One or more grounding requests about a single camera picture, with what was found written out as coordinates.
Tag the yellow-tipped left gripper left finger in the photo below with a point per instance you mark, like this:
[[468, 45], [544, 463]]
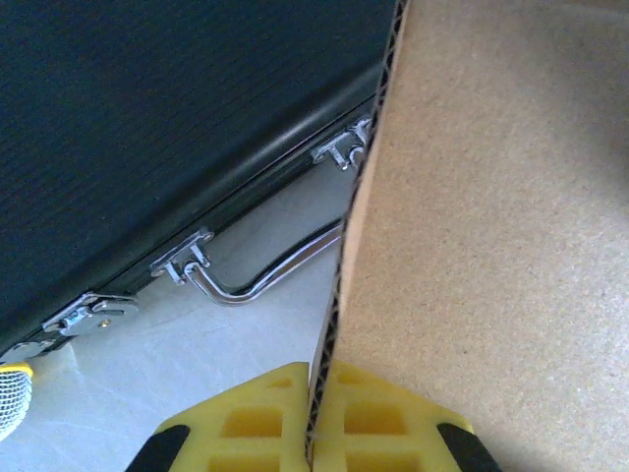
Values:
[[255, 423]]

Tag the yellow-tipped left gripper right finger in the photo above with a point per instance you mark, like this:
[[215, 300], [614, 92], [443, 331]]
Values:
[[373, 423]]

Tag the brown cardboard box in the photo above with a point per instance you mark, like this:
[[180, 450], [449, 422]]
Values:
[[467, 196]]

